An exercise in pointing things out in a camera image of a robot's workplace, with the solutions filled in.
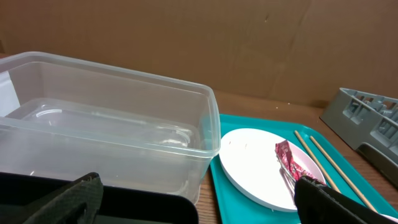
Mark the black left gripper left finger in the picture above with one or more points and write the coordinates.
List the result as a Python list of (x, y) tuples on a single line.
[(29, 199)]

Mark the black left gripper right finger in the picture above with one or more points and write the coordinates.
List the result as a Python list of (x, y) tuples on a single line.
[(319, 204)]

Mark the wooden chopstick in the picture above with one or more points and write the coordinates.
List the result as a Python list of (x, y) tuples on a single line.
[(344, 176), (311, 154)]

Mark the red snack wrapper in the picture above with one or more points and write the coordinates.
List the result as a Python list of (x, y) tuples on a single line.
[(291, 171)]

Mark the grey dishwasher rack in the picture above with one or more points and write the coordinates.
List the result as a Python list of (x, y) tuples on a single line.
[(368, 124)]

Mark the teal serving tray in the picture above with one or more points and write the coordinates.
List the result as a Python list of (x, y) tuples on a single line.
[(236, 208)]

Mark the black tray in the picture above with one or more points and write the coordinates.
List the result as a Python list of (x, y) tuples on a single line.
[(121, 205)]

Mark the white round plate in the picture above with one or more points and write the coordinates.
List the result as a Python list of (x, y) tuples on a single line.
[(249, 161)]

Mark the clear plastic bin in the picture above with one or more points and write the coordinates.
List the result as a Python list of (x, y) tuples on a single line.
[(63, 117)]

